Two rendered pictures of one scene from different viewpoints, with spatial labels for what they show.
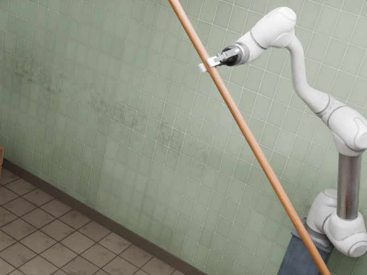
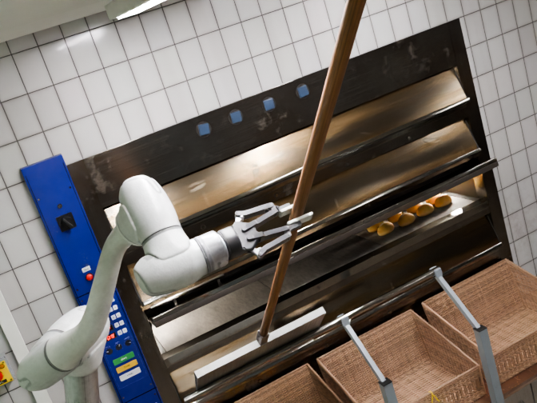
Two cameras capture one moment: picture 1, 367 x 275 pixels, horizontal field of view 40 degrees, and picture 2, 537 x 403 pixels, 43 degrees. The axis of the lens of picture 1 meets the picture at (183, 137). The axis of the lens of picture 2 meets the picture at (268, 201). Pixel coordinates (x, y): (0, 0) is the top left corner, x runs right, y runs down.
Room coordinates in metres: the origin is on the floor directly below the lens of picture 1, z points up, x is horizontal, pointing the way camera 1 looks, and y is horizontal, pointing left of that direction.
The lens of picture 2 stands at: (2.90, 1.09, 2.47)
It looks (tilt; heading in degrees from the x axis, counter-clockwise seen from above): 16 degrees down; 226
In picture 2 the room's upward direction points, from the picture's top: 18 degrees counter-clockwise
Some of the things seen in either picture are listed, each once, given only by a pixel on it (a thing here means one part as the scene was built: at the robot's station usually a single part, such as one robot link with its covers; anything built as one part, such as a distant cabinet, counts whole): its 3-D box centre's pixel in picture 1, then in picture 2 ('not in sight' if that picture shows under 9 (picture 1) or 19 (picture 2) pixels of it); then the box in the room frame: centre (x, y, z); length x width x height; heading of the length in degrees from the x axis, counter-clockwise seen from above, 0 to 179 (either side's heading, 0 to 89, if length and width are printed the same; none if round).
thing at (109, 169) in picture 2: not in sight; (286, 106); (0.69, -0.92, 2.00); 1.80 x 0.08 x 0.21; 155
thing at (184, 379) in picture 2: not in sight; (348, 302); (0.70, -0.90, 1.02); 1.79 x 0.11 x 0.19; 155
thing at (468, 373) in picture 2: not in sight; (398, 375); (0.79, -0.65, 0.72); 0.56 x 0.49 x 0.28; 155
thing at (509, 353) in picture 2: not in sight; (501, 317); (0.24, -0.39, 0.72); 0.56 x 0.49 x 0.28; 155
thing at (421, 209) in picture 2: not in sight; (387, 205); (-0.01, -1.06, 1.21); 0.61 x 0.48 x 0.06; 65
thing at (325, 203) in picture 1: (327, 210); not in sight; (2.34, -0.83, 1.17); 0.18 x 0.16 x 0.22; 22
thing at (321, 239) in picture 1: (314, 228); not in sight; (2.36, -0.81, 1.03); 0.22 x 0.18 x 0.06; 63
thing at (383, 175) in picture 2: not in sight; (318, 202); (0.70, -0.90, 1.54); 1.79 x 0.11 x 0.19; 155
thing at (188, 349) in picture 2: not in sight; (338, 275); (0.69, -0.92, 1.16); 1.80 x 0.06 x 0.04; 155
